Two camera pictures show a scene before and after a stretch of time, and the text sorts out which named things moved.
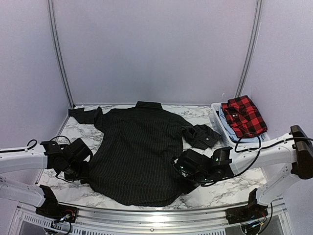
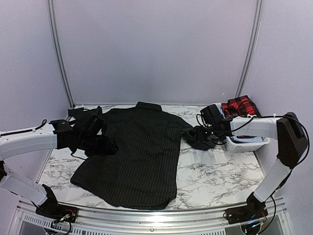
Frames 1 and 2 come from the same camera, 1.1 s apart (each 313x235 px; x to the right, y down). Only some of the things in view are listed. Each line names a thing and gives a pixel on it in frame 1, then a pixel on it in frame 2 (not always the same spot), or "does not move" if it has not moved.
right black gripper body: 199,179 to 211,133
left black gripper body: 74,172 to 92,148
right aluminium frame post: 252,49 does not move
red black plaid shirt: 243,116 does not move
